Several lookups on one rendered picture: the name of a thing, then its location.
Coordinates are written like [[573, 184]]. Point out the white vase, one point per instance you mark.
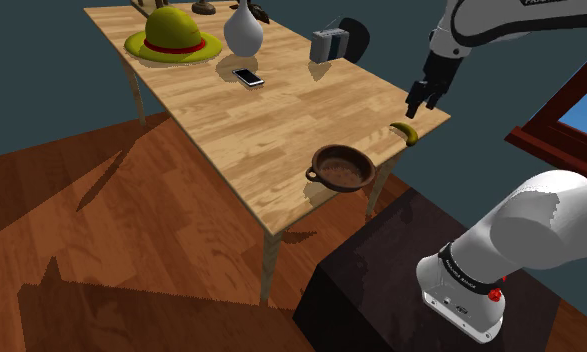
[[243, 31]]

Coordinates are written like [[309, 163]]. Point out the pale frame object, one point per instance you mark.
[[142, 6]]

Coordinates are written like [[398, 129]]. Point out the black rounded object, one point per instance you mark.
[[357, 39]]

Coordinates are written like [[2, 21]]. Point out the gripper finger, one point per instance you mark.
[[433, 100], [414, 100]]

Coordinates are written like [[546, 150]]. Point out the yellow banana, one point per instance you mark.
[[407, 132]]

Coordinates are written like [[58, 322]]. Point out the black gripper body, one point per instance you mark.
[[441, 70]]

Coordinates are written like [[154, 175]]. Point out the dark brown figure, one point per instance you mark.
[[257, 11]]

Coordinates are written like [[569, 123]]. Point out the dark figure base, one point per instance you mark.
[[204, 7]]

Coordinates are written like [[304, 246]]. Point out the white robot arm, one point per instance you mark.
[[532, 229]]

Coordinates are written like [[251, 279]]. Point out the grey radio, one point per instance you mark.
[[328, 45]]

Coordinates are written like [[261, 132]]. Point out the black smartphone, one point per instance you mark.
[[248, 77]]

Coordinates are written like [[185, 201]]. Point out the dark robot stand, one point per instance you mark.
[[371, 273]]

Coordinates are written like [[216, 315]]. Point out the red-brown framed window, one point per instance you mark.
[[561, 131]]

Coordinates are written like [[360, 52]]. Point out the yellow-green hat red band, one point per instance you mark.
[[172, 36]]

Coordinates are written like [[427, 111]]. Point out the light wooden table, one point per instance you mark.
[[273, 122]]

